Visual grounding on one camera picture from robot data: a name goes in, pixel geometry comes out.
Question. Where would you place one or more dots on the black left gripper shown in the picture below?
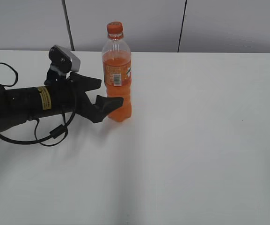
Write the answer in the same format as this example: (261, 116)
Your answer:
(68, 94)

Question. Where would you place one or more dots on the orange soda plastic bottle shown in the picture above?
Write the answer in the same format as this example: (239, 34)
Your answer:
(116, 60)

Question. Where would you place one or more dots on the orange bottle cap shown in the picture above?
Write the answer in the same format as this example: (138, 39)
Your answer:
(115, 28)

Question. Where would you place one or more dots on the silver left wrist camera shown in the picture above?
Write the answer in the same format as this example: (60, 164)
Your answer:
(63, 59)

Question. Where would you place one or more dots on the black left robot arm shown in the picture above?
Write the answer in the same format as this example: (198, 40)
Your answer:
(20, 105)

